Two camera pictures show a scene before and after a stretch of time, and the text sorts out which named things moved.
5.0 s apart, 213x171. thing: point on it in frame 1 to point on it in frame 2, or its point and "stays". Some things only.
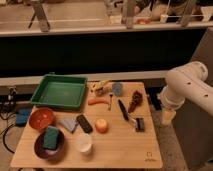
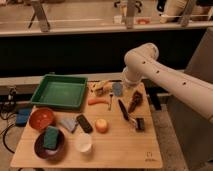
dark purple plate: x=49 y=154 stays
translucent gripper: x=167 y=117 to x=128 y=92
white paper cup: x=83 y=143 stays
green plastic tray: x=64 y=91 stays
